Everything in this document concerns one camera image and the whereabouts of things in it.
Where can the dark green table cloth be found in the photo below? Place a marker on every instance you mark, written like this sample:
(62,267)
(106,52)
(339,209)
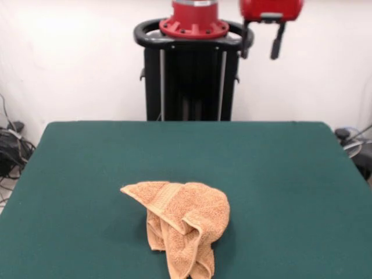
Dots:
(87,189)

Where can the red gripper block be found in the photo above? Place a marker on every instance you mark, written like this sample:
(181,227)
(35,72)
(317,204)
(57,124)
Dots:
(270,7)

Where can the grey round stand base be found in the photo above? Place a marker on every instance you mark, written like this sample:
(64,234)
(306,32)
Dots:
(352,148)

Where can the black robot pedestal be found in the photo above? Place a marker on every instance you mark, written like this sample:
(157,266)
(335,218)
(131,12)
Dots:
(197,81)

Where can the orange terry towel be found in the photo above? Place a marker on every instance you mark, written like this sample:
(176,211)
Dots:
(186,209)

